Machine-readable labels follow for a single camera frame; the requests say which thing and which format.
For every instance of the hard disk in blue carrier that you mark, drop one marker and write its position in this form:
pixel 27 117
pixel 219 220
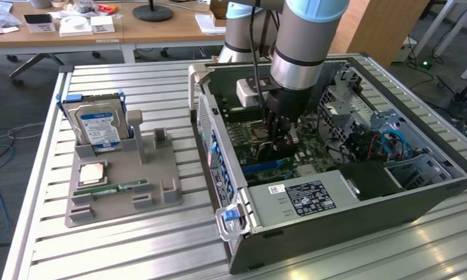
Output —
pixel 99 125

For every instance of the device with green light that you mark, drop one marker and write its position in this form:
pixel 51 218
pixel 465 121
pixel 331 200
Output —
pixel 425 63

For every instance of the tall metal disk bay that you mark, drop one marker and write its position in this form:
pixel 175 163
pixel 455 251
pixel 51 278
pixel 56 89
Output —
pixel 342 116

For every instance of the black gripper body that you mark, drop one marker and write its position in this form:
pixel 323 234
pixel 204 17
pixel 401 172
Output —
pixel 288 102

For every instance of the black Nvidia graphics card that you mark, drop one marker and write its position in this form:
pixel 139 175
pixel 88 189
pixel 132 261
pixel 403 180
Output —
pixel 263 153

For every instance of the blue case latch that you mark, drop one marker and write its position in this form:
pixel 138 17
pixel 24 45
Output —
pixel 230 216

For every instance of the wooden cabinet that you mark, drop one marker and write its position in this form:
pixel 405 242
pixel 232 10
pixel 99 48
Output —
pixel 382 29

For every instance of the white card with red print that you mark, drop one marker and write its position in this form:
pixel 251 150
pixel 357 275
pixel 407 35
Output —
pixel 4 30

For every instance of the green RAM stick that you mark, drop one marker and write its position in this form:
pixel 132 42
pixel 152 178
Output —
pixel 104 189

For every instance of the white tape roll holder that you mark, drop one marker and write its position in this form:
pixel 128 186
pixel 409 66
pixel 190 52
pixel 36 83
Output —
pixel 75 26

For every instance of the stack of white papers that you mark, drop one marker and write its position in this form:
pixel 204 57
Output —
pixel 208 26

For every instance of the low metal disk bay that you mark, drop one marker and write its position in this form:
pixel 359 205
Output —
pixel 417 172

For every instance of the black round lamp base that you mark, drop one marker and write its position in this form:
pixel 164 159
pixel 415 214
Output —
pixel 152 14

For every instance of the clear plastic bag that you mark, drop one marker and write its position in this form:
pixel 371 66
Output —
pixel 0 14

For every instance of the wooden desk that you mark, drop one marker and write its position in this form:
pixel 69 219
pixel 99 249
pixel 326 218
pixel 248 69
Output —
pixel 31 41

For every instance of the black floor stand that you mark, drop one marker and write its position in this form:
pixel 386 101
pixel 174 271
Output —
pixel 465 93

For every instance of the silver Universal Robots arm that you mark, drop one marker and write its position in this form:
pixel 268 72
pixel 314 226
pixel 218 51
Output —
pixel 303 35

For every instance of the silver chipset heatsink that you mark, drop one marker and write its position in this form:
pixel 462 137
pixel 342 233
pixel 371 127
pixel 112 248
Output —
pixel 307 170

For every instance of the orange packet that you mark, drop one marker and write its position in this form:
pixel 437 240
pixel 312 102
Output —
pixel 107 9

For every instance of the white box with black top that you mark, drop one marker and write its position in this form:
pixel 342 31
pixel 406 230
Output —
pixel 39 23

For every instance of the copper-topped CPU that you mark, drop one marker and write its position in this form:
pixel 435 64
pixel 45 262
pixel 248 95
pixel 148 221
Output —
pixel 92 173

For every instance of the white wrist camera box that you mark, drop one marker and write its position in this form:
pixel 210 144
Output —
pixel 248 93

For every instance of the CPU socket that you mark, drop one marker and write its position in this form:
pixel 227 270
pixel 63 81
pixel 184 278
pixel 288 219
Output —
pixel 256 131

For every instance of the grey parts rack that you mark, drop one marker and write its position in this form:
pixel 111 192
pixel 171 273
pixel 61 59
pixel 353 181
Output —
pixel 124 172

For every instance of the grey power supply unit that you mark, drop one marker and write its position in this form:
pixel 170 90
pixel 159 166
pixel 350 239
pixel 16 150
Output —
pixel 272 210

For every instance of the open grey PC case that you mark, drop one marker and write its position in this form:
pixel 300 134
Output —
pixel 335 233

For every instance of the grey wheeled desk foot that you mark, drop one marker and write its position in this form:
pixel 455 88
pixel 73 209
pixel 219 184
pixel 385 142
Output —
pixel 35 62

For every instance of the small white box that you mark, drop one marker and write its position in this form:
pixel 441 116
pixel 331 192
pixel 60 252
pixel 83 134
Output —
pixel 101 25

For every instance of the brown cardboard box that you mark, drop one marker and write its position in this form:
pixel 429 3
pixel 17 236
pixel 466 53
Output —
pixel 218 8

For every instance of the grey cup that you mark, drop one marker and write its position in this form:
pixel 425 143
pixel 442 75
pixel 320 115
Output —
pixel 40 3

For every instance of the blue expansion slot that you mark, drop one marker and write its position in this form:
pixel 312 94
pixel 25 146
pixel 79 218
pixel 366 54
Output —
pixel 262 168

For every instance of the white table leg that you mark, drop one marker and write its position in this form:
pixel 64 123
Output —
pixel 431 26

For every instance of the green motherboard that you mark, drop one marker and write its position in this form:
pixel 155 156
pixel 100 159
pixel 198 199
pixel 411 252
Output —
pixel 315 148

